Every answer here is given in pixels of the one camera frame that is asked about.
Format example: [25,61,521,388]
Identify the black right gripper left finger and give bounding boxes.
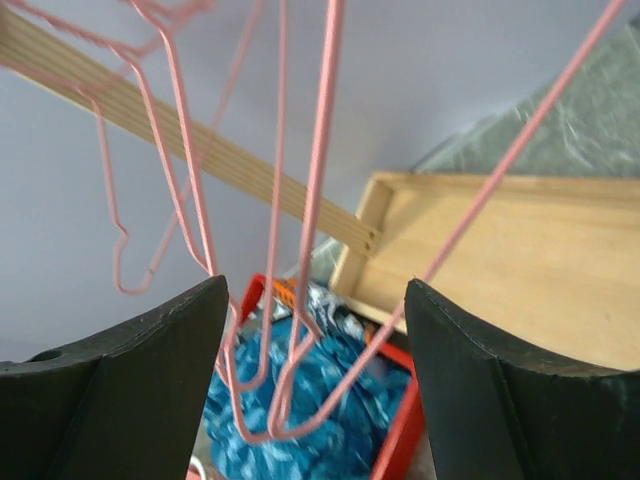
[1,276,229,479]

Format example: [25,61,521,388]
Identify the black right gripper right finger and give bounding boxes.
[404,279,639,479]

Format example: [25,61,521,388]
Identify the blue leaf-patterned shorts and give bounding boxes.
[203,283,409,479]

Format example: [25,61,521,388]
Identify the red plastic bin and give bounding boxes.
[184,272,427,480]

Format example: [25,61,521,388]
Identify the wooden clothes rack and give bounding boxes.
[1,1,639,371]

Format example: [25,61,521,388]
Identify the orange dotted garment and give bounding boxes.
[272,278,298,312]

